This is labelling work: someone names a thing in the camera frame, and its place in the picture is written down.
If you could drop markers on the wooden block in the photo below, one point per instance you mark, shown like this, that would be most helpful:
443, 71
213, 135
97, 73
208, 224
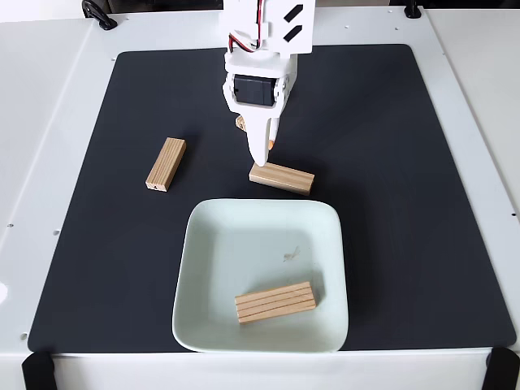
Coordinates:
284, 178
165, 163
241, 123
276, 302

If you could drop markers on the black corner bracket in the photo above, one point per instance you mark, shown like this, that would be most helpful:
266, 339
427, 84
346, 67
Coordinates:
503, 367
38, 369

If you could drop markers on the pale green square plate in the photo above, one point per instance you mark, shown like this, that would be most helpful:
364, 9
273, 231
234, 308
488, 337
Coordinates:
243, 243

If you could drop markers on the black table clamp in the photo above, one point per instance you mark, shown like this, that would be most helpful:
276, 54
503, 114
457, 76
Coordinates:
412, 10
99, 14

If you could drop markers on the black rubber mat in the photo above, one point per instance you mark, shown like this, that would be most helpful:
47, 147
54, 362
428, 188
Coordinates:
101, 264

